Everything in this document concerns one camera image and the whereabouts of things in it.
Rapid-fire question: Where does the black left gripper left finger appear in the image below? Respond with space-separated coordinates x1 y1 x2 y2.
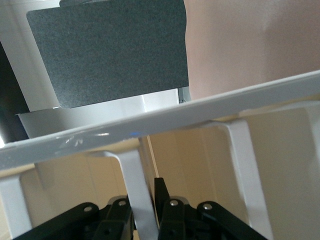
12 196 135 240

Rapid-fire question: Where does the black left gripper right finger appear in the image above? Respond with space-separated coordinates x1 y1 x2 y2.
153 177 269 240

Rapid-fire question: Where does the white dish rack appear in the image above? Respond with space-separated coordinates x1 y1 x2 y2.
0 69 320 240

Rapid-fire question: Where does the white drawer cabinet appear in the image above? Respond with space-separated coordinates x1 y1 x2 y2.
0 0 193 147

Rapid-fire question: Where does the grey felt pad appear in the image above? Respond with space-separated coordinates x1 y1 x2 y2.
25 0 190 110

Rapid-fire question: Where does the brown table mat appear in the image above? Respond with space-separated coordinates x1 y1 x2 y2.
183 0 320 101

